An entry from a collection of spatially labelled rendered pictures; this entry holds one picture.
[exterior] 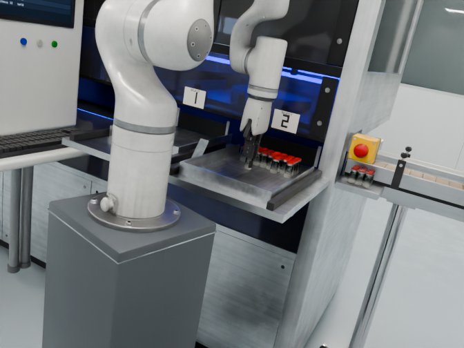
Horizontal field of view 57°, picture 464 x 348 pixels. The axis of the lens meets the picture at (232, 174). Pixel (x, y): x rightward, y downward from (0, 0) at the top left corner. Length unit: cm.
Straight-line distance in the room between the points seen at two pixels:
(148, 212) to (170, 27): 35
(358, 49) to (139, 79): 69
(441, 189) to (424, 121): 451
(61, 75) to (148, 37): 96
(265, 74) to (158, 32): 48
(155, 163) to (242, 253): 78
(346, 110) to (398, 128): 464
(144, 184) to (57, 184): 122
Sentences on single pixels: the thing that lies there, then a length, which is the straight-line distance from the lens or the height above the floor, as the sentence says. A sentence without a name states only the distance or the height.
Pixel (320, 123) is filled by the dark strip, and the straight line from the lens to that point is 134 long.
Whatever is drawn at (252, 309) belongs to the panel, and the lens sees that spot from 162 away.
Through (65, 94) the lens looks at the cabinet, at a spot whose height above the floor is 93.
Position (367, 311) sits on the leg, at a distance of 165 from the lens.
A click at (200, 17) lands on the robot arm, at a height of 126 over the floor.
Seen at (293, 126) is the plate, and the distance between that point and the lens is 136.
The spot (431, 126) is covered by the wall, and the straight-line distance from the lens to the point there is 592.
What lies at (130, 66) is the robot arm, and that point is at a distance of 86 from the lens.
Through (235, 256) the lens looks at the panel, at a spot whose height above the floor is 51.
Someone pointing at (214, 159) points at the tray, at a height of 89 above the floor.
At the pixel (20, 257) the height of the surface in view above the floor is 23.
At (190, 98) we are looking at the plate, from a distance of 152.
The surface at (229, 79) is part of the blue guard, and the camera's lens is 145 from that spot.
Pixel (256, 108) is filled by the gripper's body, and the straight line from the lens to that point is 119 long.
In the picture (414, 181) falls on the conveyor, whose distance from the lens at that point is 143.
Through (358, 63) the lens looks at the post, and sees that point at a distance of 131.
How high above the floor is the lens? 124
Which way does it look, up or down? 17 degrees down
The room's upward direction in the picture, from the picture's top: 10 degrees clockwise
